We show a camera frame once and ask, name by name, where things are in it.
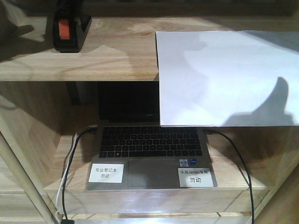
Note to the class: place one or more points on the white paper sheets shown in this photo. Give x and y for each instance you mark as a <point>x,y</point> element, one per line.
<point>228,78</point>

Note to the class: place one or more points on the black stapler with orange button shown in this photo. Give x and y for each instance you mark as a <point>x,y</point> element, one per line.
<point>70,26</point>

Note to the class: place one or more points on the grey laptop computer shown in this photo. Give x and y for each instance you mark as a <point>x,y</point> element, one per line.
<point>129,133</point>

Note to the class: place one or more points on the right white label sticker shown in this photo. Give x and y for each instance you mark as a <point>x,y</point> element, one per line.
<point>195,178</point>

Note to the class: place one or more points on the white label sticker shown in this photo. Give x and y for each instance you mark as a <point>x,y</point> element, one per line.
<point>195,178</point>
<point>106,173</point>

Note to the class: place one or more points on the left white label sticker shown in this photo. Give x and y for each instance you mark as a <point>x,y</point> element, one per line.
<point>106,173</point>

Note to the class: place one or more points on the wooden shelf unit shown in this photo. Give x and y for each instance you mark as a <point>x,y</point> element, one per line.
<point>37,119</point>

